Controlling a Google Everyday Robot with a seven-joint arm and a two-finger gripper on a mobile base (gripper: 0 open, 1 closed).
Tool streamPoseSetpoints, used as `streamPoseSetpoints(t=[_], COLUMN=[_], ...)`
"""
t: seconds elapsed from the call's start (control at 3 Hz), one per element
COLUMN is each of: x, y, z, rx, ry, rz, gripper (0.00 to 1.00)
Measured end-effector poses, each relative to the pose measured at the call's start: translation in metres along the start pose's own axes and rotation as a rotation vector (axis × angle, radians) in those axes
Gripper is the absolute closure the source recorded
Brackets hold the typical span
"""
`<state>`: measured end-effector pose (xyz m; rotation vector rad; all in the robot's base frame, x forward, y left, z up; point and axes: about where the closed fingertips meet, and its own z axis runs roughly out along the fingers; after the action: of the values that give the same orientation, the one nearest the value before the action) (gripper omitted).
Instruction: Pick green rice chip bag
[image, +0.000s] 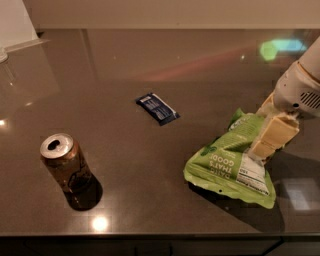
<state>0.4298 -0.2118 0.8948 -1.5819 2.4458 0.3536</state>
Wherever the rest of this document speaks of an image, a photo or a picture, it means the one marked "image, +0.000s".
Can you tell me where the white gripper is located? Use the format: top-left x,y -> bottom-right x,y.
248,61 -> 320,160

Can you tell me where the green rice chip bag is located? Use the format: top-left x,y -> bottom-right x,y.
183,109 -> 276,209

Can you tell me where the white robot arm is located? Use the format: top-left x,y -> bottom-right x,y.
248,38 -> 320,161

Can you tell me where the blue snack packet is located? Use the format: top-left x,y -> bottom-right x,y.
136,93 -> 180,126

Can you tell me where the brown soda can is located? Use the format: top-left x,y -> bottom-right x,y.
40,133 -> 103,211

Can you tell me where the white object at left edge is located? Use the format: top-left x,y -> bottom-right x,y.
0,47 -> 8,63

